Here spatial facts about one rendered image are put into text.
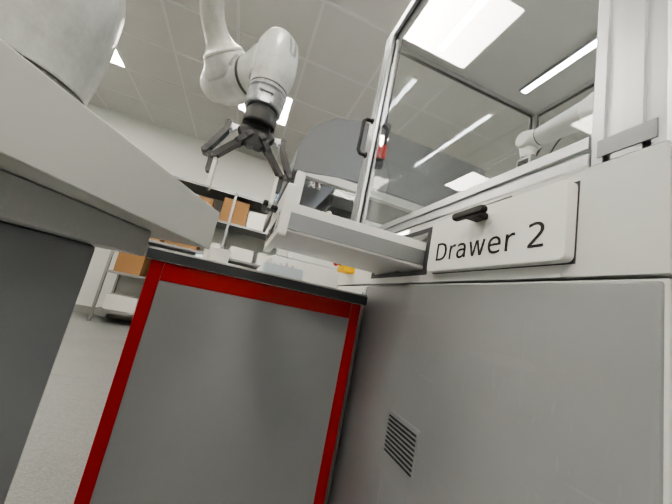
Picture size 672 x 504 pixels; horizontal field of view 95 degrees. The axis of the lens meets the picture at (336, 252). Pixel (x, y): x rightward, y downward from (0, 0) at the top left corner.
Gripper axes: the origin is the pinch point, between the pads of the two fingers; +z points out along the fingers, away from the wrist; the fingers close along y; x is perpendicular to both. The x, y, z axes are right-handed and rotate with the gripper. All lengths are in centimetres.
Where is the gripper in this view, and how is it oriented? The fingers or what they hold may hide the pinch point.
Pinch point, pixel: (240, 193)
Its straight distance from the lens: 73.4
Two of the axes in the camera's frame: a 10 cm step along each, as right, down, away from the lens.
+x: -3.2, 1.1, 9.4
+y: 9.3, 2.4, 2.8
